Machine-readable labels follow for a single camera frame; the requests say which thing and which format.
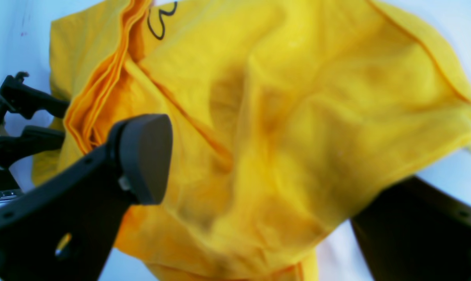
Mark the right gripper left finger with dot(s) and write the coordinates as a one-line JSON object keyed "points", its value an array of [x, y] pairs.
{"points": [[65, 229]]}

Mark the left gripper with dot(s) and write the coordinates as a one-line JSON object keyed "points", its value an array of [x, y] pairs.
{"points": [[26, 101]]}

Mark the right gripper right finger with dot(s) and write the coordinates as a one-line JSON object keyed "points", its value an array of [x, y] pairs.
{"points": [[415, 232]]}

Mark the orange t-shirt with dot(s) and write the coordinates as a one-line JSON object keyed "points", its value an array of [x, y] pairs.
{"points": [[289, 116]]}

